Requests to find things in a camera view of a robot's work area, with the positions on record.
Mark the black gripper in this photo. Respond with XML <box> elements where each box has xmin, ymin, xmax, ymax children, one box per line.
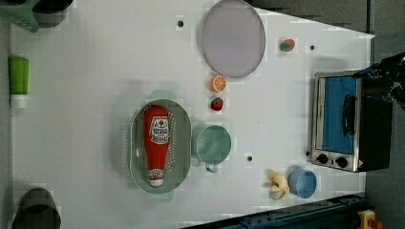
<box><xmin>352</xmin><ymin>52</ymin><xmax>405</xmax><ymax>108</ymax></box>

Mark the red ketchup bottle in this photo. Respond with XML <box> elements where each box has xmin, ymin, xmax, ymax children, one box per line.
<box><xmin>143</xmin><ymin>105</ymin><xmax>169</xmax><ymax>187</ymax></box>

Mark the green oval strainer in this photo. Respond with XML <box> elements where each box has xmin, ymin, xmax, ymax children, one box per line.
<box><xmin>128</xmin><ymin>90</ymin><xmax>191</xmax><ymax>198</ymax></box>

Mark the silver toaster oven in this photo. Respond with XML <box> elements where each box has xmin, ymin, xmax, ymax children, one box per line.
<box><xmin>310</xmin><ymin>71</ymin><xmax>393</xmax><ymax>173</ymax></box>

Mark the strawberry toy near plate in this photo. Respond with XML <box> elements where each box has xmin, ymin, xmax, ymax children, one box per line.
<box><xmin>280</xmin><ymin>39</ymin><xmax>295</xmax><ymax>52</ymax></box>

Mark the blue cup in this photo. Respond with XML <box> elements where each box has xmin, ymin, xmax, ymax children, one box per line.
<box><xmin>288</xmin><ymin>168</ymin><xmax>317</xmax><ymax>198</ymax></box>

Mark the yellow red emergency button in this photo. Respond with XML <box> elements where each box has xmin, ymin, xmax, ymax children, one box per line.
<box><xmin>357</xmin><ymin>210</ymin><xmax>385</xmax><ymax>229</ymax></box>

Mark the grey round plate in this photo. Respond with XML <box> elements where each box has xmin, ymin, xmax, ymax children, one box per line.
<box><xmin>202</xmin><ymin>0</ymin><xmax>266</xmax><ymax>77</ymax></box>

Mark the peeled banana toy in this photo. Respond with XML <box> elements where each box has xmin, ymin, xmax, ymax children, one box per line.
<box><xmin>263</xmin><ymin>170</ymin><xmax>290</xmax><ymax>201</ymax></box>

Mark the orange slice toy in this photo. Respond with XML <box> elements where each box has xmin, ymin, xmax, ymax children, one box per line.
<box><xmin>210</xmin><ymin>75</ymin><xmax>227</xmax><ymax>93</ymax></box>

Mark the strawberry toy near orange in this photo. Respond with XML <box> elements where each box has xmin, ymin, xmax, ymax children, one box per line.
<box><xmin>210</xmin><ymin>97</ymin><xmax>224</xmax><ymax>112</ymax></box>

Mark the green mug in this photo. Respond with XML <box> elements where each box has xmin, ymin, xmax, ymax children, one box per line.
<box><xmin>191</xmin><ymin>125</ymin><xmax>232</xmax><ymax>174</ymax></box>

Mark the green bottle white cap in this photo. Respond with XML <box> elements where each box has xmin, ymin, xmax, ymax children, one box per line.
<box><xmin>9</xmin><ymin>56</ymin><xmax>30</xmax><ymax>108</ymax></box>

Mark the blue metal rail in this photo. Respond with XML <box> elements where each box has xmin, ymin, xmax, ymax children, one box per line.
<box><xmin>182</xmin><ymin>195</ymin><xmax>368</xmax><ymax>229</ymax></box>

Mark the black cylinder post lower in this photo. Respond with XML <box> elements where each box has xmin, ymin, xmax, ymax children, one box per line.
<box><xmin>11</xmin><ymin>188</ymin><xmax>61</xmax><ymax>229</ymax></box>

